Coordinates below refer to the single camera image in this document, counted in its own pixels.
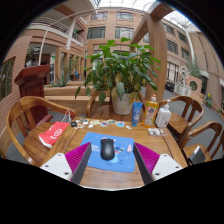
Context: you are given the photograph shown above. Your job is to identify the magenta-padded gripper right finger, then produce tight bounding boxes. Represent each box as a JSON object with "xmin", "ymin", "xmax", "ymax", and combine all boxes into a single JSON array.
[{"xmin": 133, "ymin": 141, "xmax": 185, "ymax": 186}]

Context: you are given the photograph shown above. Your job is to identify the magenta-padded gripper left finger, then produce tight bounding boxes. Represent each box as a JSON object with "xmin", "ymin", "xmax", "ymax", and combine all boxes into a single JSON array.
[{"xmin": 39, "ymin": 141, "xmax": 93, "ymax": 186}]

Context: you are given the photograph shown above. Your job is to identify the black computer mouse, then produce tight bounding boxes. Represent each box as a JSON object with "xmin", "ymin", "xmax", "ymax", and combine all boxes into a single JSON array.
[{"xmin": 100, "ymin": 138, "xmax": 116, "ymax": 161}]

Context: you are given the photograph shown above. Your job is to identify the blue printed mouse pad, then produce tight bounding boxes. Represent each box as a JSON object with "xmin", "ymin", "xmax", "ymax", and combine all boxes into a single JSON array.
[{"xmin": 79, "ymin": 131, "xmax": 137, "ymax": 174}]

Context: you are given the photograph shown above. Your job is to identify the red paper bag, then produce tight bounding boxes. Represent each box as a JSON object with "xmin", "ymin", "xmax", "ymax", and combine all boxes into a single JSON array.
[{"xmin": 38, "ymin": 109, "xmax": 73, "ymax": 149}]

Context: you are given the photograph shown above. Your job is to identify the wooden armchair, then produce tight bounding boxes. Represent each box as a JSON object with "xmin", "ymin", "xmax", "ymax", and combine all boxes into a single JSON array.
[
  {"xmin": 85, "ymin": 89, "xmax": 146, "ymax": 120},
  {"xmin": 159, "ymin": 95, "xmax": 205, "ymax": 138},
  {"xmin": 0, "ymin": 96, "xmax": 78, "ymax": 168},
  {"xmin": 178, "ymin": 121, "xmax": 224, "ymax": 166}
]

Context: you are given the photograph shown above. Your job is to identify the small white packet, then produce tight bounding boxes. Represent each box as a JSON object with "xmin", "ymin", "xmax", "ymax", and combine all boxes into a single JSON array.
[{"xmin": 147, "ymin": 127, "xmax": 165, "ymax": 137}]

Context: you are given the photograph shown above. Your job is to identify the white pump bottle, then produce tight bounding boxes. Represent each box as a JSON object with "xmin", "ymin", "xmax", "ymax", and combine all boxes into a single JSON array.
[{"xmin": 154, "ymin": 99, "xmax": 173, "ymax": 129}]

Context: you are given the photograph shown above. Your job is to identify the yellow liquid bottle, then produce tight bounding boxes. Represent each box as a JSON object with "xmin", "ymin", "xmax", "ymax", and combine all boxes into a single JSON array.
[{"xmin": 141, "ymin": 93, "xmax": 160, "ymax": 129}]

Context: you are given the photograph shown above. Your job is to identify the yellow flowering plant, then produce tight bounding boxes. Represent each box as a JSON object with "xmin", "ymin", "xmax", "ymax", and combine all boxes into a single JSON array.
[{"xmin": 203, "ymin": 92, "xmax": 214, "ymax": 108}]

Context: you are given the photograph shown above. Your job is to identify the dark red wooden lectern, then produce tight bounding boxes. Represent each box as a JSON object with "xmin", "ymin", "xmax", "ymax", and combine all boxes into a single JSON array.
[{"xmin": 13, "ymin": 64, "xmax": 54, "ymax": 131}]

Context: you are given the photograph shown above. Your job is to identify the spiky green agave plant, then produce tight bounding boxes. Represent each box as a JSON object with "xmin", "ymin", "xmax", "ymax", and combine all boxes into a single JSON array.
[{"xmin": 49, "ymin": 68, "xmax": 73, "ymax": 88}]

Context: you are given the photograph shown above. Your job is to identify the green plant in white pot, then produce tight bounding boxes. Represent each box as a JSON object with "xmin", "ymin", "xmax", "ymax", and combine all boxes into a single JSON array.
[{"xmin": 74, "ymin": 37, "xmax": 162, "ymax": 116}]

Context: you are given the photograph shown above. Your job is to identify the dark bust statue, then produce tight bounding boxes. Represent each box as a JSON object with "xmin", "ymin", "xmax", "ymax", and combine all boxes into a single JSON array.
[{"xmin": 25, "ymin": 44, "xmax": 41, "ymax": 68}]

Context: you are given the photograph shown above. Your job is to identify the wooden pillar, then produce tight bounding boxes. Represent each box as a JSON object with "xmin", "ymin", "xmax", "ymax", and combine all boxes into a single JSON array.
[{"xmin": 131, "ymin": 3, "xmax": 168, "ymax": 103}]

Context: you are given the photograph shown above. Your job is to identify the white sculpture on pedestal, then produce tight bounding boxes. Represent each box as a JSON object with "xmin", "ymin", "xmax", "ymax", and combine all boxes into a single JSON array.
[{"xmin": 174, "ymin": 65, "xmax": 193, "ymax": 97}]

